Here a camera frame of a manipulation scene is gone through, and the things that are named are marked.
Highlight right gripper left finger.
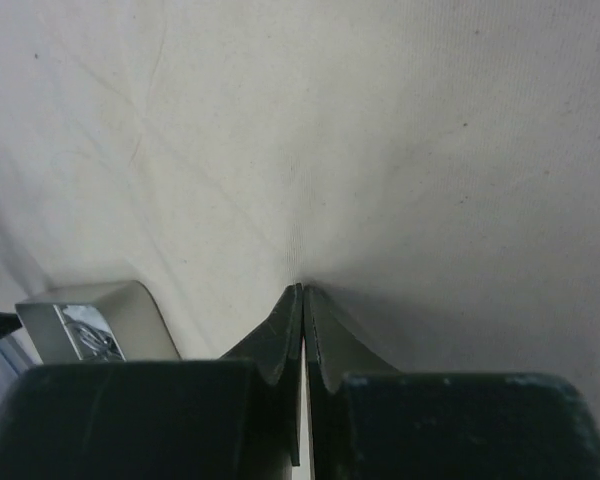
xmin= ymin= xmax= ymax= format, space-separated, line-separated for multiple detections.
xmin=0 ymin=284 xmax=303 ymax=479

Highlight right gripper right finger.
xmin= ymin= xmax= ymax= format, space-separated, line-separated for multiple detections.
xmin=303 ymin=286 xmax=600 ymax=479

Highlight metal instrument tray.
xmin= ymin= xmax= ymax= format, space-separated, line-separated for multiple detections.
xmin=15 ymin=280 xmax=180 ymax=364

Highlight beige cloth mat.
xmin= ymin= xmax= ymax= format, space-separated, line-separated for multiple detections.
xmin=0 ymin=1 xmax=600 ymax=383

